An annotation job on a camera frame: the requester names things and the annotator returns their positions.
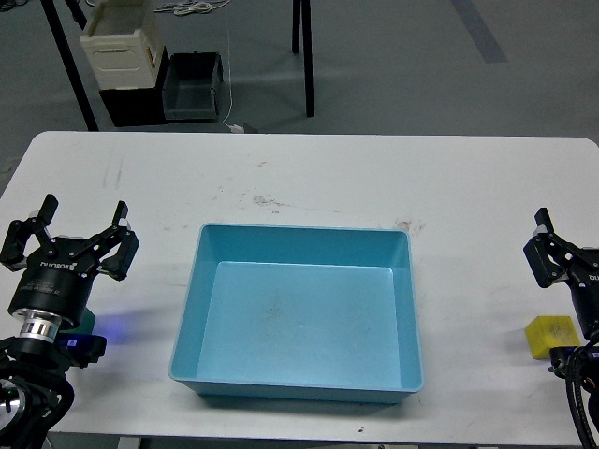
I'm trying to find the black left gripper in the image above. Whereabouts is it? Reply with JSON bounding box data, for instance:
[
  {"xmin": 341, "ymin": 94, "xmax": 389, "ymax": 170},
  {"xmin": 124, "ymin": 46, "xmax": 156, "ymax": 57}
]
[{"xmin": 1, "ymin": 194, "xmax": 139, "ymax": 327}]

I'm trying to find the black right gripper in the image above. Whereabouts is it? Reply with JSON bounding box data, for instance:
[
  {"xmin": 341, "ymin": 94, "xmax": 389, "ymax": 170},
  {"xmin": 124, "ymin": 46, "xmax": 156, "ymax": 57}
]
[{"xmin": 523, "ymin": 208, "xmax": 598, "ymax": 338}]

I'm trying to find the yellow block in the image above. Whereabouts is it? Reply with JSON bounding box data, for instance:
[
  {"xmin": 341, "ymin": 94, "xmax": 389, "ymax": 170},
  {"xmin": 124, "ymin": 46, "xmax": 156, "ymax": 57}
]
[{"xmin": 524, "ymin": 315, "xmax": 580, "ymax": 360}]

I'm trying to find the green block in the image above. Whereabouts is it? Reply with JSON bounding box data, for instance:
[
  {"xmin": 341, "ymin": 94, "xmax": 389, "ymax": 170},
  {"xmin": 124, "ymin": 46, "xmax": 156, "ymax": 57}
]
[{"xmin": 77, "ymin": 308, "xmax": 96, "ymax": 335}]

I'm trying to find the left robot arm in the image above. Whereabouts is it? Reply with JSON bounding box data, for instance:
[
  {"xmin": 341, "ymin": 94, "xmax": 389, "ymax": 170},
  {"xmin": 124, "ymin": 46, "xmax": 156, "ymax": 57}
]
[{"xmin": 1, "ymin": 194, "xmax": 139, "ymax": 448}]

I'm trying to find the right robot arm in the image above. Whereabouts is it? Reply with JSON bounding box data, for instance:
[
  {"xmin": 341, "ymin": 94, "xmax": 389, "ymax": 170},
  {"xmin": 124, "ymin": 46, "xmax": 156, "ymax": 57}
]
[{"xmin": 523, "ymin": 208, "xmax": 598, "ymax": 448}]

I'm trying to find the blue plastic box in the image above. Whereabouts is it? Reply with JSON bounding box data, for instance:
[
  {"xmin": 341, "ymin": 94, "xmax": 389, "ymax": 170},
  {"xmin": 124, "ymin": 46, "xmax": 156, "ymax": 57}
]
[{"xmin": 168, "ymin": 224, "xmax": 424, "ymax": 404}]

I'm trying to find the black crate base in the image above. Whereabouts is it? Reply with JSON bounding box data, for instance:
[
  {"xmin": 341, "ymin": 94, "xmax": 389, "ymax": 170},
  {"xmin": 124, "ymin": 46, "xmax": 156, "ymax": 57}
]
[{"xmin": 99, "ymin": 50, "xmax": 169, "ymax": 127}]

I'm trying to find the dark grey bin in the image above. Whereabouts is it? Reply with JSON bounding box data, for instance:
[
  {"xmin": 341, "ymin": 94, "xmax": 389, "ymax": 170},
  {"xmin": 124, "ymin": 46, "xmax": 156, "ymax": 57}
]
[{"xmin": 162, "ymin": 51, "xmax": 223, "ymax": 122}]

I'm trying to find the cream plastic crate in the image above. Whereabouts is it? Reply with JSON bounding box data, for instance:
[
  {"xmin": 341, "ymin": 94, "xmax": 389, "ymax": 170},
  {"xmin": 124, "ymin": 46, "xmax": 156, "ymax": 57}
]
[{"xmin": 80, "ymin": 1, "xmax": 165, "ymax": 91}]

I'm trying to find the black stand leg left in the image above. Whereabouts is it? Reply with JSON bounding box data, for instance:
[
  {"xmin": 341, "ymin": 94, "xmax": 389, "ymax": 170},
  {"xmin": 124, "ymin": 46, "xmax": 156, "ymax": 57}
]
[{"xmin": 40, "ymin": 0, "xmax": 99, "ymax": 132}]

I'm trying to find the black stand legs centre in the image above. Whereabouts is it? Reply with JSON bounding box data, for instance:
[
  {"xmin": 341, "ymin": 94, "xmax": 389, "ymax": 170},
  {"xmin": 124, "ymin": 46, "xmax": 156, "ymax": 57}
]
[{"xmin": 291, "ymin": 0, "xmax": 315, "ymax": 118}]

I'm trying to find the white cable with plug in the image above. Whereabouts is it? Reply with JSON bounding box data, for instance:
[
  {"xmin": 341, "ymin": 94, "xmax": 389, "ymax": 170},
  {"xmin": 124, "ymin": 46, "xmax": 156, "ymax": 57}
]
[{"xmin": 222, "ymin": 18, "xmax": 245, "ymax": 134}]

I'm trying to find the white coiled rope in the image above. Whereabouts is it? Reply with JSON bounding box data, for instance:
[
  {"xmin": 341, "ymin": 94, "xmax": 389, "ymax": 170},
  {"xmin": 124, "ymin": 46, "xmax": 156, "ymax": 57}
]
[{"xmin": 153, "ymin": 0, "xmax": 231, "ymax": 17}]

